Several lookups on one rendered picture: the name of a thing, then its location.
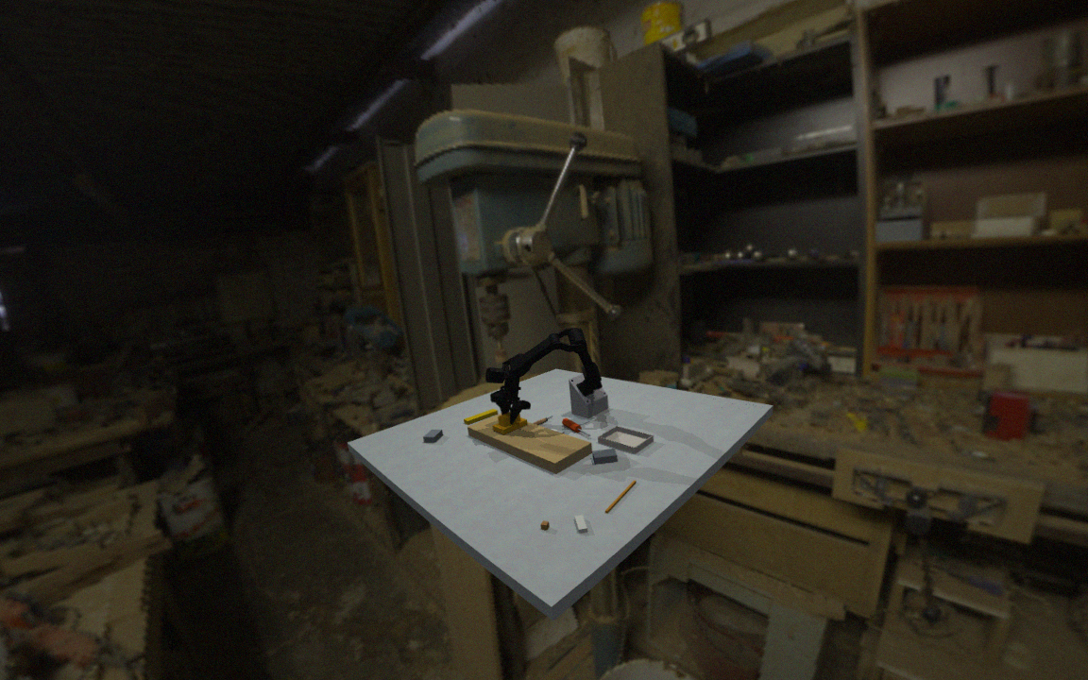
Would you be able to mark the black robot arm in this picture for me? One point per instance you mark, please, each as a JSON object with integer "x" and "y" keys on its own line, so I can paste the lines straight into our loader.
{"x": 521, "y": 364}

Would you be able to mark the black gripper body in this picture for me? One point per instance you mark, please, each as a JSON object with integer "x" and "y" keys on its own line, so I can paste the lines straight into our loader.
{"x": 517, "y": 404}

